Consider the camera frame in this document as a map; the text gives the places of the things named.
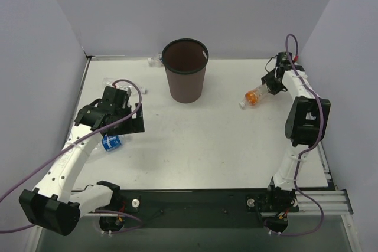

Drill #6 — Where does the blue label plastic bottle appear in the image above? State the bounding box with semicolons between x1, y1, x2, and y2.
99;135;127;152

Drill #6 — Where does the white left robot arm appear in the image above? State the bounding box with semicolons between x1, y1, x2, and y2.
19;86;145;236

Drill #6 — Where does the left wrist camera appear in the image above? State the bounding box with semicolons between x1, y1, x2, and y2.
117;86;132;96

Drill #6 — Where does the clear bottle behind bin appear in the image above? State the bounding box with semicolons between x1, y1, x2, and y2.
147;53;163;67

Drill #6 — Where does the brown plastic waste bin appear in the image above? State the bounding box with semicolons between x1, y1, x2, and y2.
162;38;209;104

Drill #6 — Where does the clear plastic bottle left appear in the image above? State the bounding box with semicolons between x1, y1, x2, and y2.
102;78;138;96

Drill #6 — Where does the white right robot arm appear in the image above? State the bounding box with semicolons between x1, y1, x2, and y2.
261;52;331;209

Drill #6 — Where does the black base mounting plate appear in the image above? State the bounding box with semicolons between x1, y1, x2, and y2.
99;188;299;233

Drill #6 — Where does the orange label plastic bottle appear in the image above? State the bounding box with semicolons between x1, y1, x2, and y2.
239;84;269;109

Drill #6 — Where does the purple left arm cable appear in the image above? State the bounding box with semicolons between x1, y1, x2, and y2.
0;79;145;234

